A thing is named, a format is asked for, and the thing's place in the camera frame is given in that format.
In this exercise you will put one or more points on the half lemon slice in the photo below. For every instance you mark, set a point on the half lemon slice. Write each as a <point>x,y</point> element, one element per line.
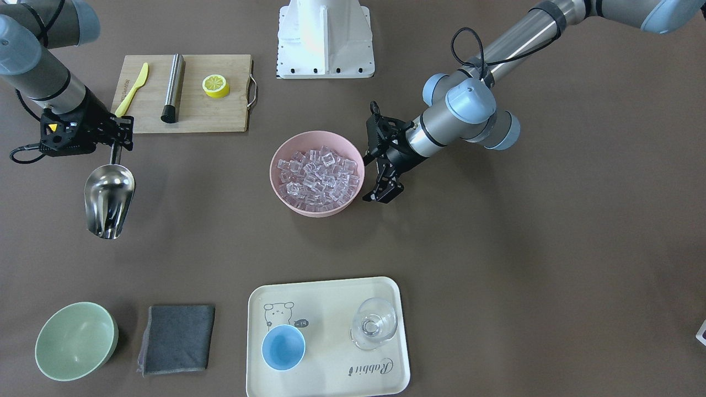
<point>215,86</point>

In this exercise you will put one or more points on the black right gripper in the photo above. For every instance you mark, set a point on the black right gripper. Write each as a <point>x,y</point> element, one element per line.
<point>95,119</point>

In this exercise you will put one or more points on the grey folded cloth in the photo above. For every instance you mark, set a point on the grey folded cloth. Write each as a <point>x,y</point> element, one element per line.
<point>176,339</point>

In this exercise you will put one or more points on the steel muddler black tip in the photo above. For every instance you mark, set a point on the steel muddler black tip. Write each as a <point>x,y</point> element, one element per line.
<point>170,110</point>

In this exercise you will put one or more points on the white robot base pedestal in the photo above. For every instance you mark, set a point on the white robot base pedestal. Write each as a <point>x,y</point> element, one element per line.
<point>325,40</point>

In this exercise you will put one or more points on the bamboo cutting board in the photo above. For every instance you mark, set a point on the bamboo cutting board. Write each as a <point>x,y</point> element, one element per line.
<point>198,113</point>

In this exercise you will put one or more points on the clear wine glass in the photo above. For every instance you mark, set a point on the clear wine glass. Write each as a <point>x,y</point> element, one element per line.
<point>374,323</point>

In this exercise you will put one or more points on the pink bowl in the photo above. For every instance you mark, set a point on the pink bowl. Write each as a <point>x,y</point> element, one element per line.
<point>316,139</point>

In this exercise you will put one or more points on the pile of clear ice cubes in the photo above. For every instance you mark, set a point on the pile of clear ice cubes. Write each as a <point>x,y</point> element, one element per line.
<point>318,180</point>

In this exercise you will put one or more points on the stainless steel ice scoop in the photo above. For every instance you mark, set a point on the stainless steel ice scoop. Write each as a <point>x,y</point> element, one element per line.
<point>108,193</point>

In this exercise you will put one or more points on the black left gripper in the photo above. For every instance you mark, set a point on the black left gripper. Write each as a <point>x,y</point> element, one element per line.
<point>401,156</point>

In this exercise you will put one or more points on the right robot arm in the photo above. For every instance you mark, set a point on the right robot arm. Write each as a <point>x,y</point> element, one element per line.
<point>29,31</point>

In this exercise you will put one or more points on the green bowl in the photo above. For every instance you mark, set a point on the green bowl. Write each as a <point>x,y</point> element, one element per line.
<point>77,340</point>

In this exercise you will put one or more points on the blue cup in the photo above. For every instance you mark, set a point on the blue cup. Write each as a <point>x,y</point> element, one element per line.
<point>283,347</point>

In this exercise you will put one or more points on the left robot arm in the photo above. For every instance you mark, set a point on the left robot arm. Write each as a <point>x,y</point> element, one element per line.
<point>461,105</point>

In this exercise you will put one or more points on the yellow plastic knife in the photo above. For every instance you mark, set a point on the yellow plastic knife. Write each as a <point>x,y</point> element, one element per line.
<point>139,83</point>

